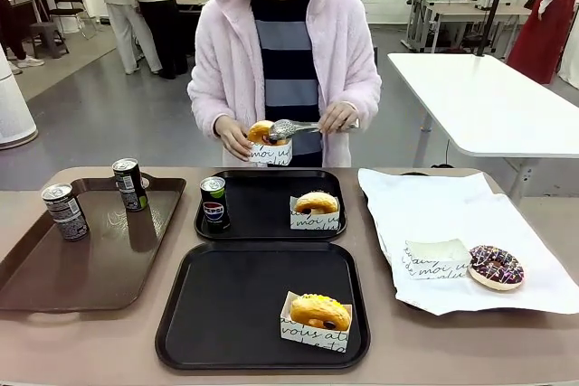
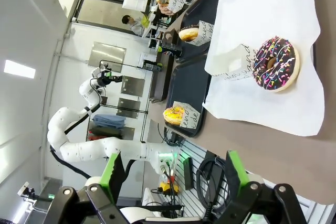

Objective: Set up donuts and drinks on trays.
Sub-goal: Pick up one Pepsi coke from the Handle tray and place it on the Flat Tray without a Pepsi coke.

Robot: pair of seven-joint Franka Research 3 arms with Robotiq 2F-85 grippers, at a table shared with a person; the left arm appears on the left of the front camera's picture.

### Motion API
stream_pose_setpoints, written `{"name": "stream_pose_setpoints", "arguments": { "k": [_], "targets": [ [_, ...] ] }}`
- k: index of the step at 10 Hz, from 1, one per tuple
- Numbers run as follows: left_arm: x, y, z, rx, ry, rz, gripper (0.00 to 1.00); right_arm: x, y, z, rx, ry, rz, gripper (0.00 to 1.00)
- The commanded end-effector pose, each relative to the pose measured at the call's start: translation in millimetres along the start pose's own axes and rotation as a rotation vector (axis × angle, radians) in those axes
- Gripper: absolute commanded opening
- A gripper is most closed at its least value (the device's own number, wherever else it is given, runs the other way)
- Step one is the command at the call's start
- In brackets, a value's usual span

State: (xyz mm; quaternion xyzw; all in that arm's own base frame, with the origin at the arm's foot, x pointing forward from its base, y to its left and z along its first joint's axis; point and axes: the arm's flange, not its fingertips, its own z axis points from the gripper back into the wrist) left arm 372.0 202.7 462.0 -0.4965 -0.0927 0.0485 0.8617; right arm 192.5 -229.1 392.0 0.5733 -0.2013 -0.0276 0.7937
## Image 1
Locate person's right hand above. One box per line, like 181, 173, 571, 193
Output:
215, 115, 253, 162

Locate white printed paper donut box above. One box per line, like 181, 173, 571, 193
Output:
403, 238, 472, 280
247, 137, 294, 166

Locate large black serving tray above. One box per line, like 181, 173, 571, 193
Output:
155, 240, 372, 372

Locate small black serving tray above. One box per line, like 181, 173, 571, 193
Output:
193, 168, 348, 242

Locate grey plastic stool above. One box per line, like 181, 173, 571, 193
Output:
29, 22, 71, 60

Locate person in pink fleece jacket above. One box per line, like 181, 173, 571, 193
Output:
186, 0, 384, 169

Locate black Pepsi can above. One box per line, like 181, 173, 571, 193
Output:
41, 183, 90, 242
199, 176, 232, 230
111, 157, 149, 213

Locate black pole stand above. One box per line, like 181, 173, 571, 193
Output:
474, 0, 519, 58

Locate chocolate donut with sprinkles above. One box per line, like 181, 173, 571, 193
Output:
467, 244, 526, 292

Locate yellow frosted donut in box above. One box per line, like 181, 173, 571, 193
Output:
279, 290, 355, 354

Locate white folding table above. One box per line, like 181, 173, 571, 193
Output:
387, 52, 579, 206

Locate glazed donut in box middle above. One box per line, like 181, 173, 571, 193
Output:
289, 195, 341, 232

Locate person's left forearm pink sleeve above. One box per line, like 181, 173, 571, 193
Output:
334, 64, 384, 134

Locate grey workbench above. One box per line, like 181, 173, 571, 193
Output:
404, 0, 533, 53

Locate white paper sheet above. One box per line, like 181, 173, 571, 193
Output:
356, 167, 579, 317

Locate brown plastic tray with handles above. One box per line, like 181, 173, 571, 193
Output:
0, 176, 187, 325

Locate white cylindrical appliance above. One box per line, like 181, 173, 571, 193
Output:
0, 44, 40, 150

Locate person's right forearm pink sleeve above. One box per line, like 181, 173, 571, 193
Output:
187, 64, 245, 134

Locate metal serving tongs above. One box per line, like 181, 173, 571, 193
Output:
268, 118, 361, 143

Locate person's left hand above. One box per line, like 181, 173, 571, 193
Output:
318, 100, 361, 135

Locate bystander in dark clothes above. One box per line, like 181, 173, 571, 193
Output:
0, 0, 46, 75

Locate mannequin in red apron dress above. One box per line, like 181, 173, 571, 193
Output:
505, 0, 579, 85

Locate plain glazed donut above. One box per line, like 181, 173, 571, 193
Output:
292, 191, 339, 215
247, 119, 278, 146

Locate glazed donut with yellow sprinkles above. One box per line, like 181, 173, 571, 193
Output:
289, 294, 353, 332

